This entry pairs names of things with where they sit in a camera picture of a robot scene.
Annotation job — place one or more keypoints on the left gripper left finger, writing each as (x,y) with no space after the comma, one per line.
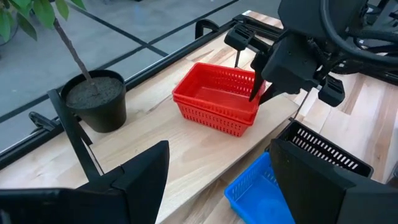
(130,193)

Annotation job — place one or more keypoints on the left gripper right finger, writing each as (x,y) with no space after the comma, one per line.
(317,193)

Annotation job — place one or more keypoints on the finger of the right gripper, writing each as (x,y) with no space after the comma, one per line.
(258,74)
(268,93)

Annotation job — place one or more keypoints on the red plastic slotted basket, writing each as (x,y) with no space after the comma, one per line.
(211,123)
(217,96)

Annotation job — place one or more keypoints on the black plastic slotted basket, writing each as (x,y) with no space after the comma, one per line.
(366,170)

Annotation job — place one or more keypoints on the blue plastic slotted basket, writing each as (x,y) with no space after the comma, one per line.
(258,202)

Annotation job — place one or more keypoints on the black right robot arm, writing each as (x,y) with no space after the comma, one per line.
(311,15)

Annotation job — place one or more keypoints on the light wooden shelf board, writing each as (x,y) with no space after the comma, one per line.
(186,155)

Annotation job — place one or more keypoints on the black plant pot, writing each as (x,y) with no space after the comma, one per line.
(102,118)

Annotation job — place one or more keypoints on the green leafy potted plant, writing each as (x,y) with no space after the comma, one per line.
(43,12)

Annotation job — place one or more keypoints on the black metal shelf frame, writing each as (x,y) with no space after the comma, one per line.
(71,130)

